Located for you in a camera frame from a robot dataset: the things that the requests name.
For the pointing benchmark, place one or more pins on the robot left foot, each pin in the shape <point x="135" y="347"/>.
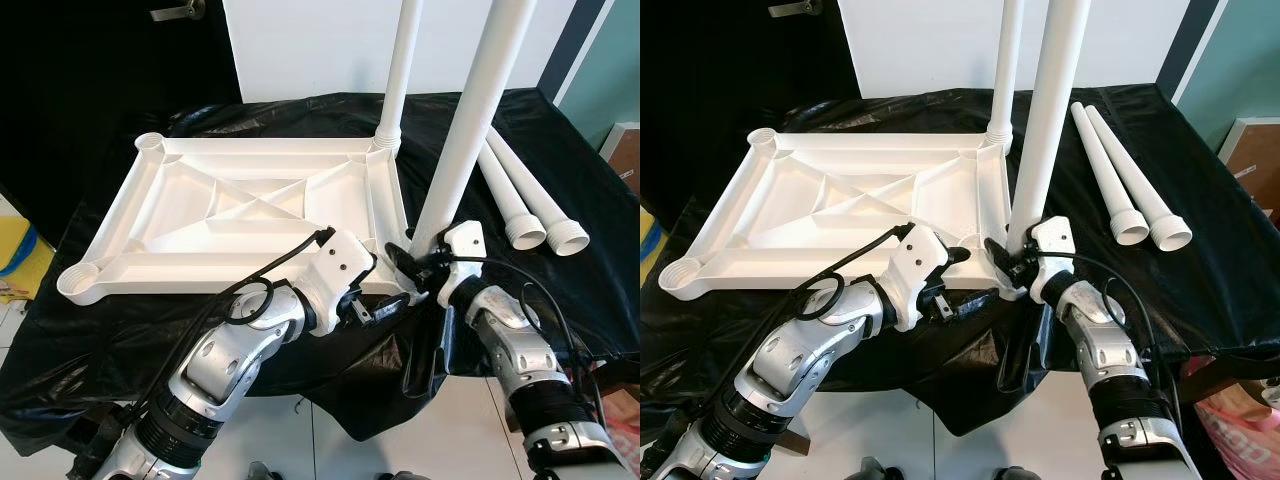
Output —
<point x="875" y="470"/>
<point x="265" y="472"/>

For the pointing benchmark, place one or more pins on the yellow bag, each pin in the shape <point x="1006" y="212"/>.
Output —
<point x="20" y="255"/>
<point x="650" y="250"/>

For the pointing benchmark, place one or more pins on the black door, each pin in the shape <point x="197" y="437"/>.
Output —
<point x="100" y="80"/>
<point x="720" y="80"/>

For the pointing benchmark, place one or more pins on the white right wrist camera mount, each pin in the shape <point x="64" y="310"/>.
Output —
<point x="465" y="245"/>
<point x="1055" y="240"/>

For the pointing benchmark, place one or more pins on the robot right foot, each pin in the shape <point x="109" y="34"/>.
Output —
<point x="1015" y="473"/>
<point x="410" y="475"/>

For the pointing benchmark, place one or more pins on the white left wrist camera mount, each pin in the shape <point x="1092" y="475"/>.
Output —
<point x="340" y="270"/>
<point x="918" y="268"/>

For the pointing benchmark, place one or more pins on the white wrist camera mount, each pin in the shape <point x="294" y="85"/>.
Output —
<point x="1055" y="240"/>
<point x="340" y="270"/>
<point x="918" y="268"/>
<point x="465" y="245"/>

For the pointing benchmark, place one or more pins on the brown wooden cabinet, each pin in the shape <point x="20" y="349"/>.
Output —
<point x="622" y="160"/>
<point x="1252" y="165"/>

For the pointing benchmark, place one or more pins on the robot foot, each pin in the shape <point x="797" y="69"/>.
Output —
<point x="265" y="472"/>
<point x="1015" y="473"/>
<point x="875" y="470"/>
<point x="410" y="475"/>

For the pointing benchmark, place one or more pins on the pink plastic bag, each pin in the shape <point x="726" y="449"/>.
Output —
<point x="618" y="425"/>
<point x="1245" y="430"/>

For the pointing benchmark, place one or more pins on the white plastic table top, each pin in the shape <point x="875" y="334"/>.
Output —
<point x="200" y="190"/>
<point x="800" y="185"/>

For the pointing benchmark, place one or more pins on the white plastic table leg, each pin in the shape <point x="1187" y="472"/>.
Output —
<point x="1005" y="60"/>
<point x="1050" y="110"/>
<point x="522" y="225"/>
<point x="475" y="110"/>
<point x="398" y="60"/>
<point x="560" y="220"/>
<point x="1125" y="220"/>
<point x="1160" y="215"/>

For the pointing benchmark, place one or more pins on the black plastic sheet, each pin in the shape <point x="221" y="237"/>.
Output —
<point x="100" y="340"/>
<point x="1200" y="290"/>

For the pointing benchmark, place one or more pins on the white board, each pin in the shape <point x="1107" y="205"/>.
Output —
<point x="920" y="45"/>

